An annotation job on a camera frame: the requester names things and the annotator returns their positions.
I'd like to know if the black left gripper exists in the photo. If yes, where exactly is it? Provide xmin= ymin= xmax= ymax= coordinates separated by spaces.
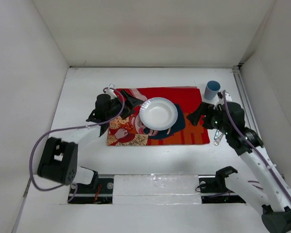
xmin=106 ymin=89 xmax=143 ymax=120

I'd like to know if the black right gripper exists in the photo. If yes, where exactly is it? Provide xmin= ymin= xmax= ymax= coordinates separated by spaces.
xmin=187 ymin=100 xmax=231 ymax=134

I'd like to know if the blue cup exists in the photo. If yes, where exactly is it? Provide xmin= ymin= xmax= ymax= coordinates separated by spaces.
xmin=204 ymin=81 xmax=221 ymax=100

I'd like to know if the red patterned cloth placemat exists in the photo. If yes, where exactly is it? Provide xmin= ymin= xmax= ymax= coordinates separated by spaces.
xmin=107 ymin=86 xmax=210 ymax=146

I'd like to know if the white blue-rimmed plate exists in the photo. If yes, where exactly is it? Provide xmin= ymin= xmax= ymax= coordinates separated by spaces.
xmin=139 ymin=97 xmax=178 ymax=131

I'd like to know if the silver table knife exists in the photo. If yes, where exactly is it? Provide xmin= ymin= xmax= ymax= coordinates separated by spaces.
xmin=214 ymin=130 xmax=225 ymax=146

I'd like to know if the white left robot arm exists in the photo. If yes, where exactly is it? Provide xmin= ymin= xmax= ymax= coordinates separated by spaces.
xmin=31 ymin=86 xmax=146 ymax=187

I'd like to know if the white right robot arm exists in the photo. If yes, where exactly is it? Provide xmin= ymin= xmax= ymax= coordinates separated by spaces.
xmin=187 ymin=102 xmax=291 ymax=233

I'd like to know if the aluminium rail on right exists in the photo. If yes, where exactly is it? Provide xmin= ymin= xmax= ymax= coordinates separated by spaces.
xmin=232 ymin=66 xmax=260 ymax=135

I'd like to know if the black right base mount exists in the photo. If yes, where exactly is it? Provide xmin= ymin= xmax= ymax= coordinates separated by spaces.
xmin=195 ymin=166 xmax=245 ymax=204

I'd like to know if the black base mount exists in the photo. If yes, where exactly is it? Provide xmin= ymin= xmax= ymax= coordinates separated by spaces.
xmin=195 ymin=166 xmax=245 ymax=204
xmin=67 ymin=166 xmax=114 ymax=204

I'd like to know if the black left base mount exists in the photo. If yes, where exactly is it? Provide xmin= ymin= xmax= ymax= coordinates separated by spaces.
xmin=67 ymin=166 xmax=114 ymax=204

